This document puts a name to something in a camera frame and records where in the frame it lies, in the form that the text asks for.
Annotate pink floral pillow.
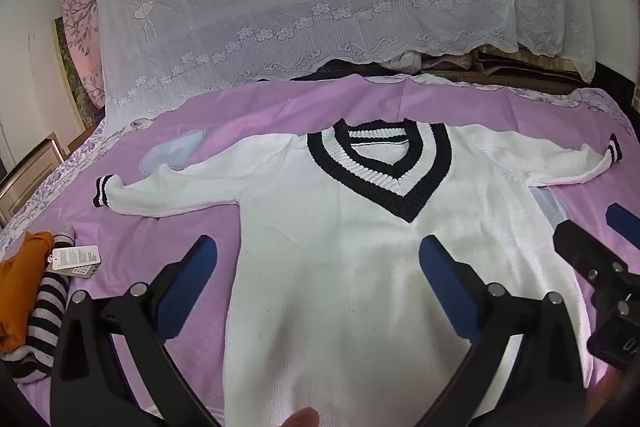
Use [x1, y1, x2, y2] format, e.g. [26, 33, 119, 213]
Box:
[60, 0, 107, 108]

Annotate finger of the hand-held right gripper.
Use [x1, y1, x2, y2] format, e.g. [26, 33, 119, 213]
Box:
[606, 203, 640, 253]
[553, 219, 632, 290]

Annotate black white striped garment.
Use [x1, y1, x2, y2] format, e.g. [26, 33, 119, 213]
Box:
[0, 234, 77, 384]

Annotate brown folded blanket stack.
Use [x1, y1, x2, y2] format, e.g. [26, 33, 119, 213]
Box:
[420, 46, 592, 96]

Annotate person's left hand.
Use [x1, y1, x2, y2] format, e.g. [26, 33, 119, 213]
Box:
[279, 407, 322, 427]

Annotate wooden bedside cabinet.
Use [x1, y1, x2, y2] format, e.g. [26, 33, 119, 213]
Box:
[0, 131, 67, 228]

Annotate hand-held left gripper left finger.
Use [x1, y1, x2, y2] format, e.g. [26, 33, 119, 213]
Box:
[50, 234, 221, 427]

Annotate dark floral cushion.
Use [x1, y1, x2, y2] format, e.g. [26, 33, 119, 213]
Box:
[53, 17, 97, 135]

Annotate white black-trimmed v-neck sweater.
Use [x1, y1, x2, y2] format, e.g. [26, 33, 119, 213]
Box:
[92, 118, 623, 427]

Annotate pale beige cloth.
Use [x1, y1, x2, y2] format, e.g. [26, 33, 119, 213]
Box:
[384, 49, 472, 75]

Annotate paper clothing tags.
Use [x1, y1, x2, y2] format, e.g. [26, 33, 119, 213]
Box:
[47, 246, 102, 281]

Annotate purple floral bedsheet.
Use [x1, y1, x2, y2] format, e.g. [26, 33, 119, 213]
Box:
[0, 86, 633, 253]

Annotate dark cloth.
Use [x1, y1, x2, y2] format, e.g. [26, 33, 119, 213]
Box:
[257, 57, 401, 84]

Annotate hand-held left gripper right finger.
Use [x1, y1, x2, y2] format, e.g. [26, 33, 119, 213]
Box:
[419, 234, 589, 427]

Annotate purple blanket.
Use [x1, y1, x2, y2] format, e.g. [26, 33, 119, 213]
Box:
[0, 73, 637, 427]

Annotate orange garment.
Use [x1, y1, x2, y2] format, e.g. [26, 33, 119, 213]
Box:
[0, 231, 55, 355]

